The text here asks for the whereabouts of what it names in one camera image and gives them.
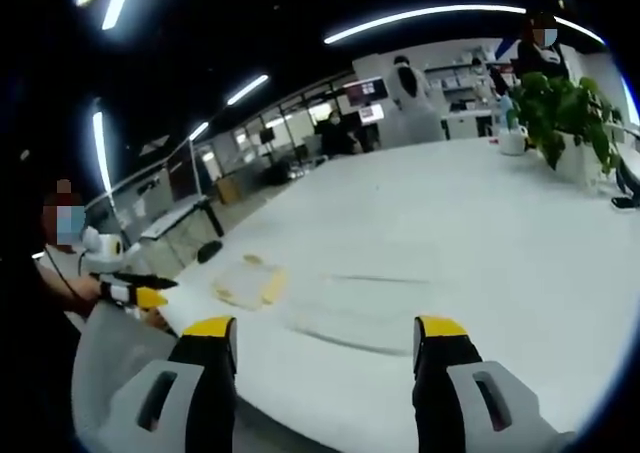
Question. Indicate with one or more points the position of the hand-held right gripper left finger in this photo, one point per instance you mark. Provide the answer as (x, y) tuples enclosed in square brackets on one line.
[(210, 403)]

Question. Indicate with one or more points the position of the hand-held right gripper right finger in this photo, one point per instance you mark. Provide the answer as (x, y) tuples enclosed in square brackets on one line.
[(440, 398)]

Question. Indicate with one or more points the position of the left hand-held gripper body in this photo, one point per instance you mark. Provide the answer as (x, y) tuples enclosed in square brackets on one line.
[(102, 250)]

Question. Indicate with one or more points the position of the small yellowish plastic buckle part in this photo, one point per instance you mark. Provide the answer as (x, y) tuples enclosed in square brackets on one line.
[(252, 260)]

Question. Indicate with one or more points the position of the white office desk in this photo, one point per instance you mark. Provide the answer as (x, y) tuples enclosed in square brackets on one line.
[(172, 218)]

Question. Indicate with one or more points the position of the small black object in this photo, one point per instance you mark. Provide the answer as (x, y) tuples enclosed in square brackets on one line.
[(210, 251)]

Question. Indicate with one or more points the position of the dark red screen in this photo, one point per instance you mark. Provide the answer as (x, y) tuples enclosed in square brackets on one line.
[(184, 173)]

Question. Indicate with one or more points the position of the person's dark clothing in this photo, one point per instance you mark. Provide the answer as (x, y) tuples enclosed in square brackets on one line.
[(25, 333)]

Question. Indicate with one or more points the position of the cardboard box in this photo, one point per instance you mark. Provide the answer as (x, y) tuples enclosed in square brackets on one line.
[(229, 190)]

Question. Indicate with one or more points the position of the white mug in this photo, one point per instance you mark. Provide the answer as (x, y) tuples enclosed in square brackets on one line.
[(512, 142)]

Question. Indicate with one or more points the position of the white planter box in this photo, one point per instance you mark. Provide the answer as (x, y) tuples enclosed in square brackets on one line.
[(582, 160)]

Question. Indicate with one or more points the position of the small computer monitor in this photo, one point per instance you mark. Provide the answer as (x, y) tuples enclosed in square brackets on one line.
[(372, 114)]

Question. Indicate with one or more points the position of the blue bottle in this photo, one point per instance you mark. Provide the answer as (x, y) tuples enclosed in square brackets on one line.
[(506, 110)]

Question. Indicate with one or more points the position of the large computer monitor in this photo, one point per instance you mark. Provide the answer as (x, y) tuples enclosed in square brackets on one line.
[(367, 92)]

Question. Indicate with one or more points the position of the green potted plant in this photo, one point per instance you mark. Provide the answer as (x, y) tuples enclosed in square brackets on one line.
[(565, 108)]

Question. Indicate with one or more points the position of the long ceiling light strip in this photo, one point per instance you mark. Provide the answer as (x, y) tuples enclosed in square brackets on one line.
[(425, 15)]

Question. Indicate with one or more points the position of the white wall shelf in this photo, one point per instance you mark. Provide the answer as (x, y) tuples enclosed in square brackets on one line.
[(455, 78)]

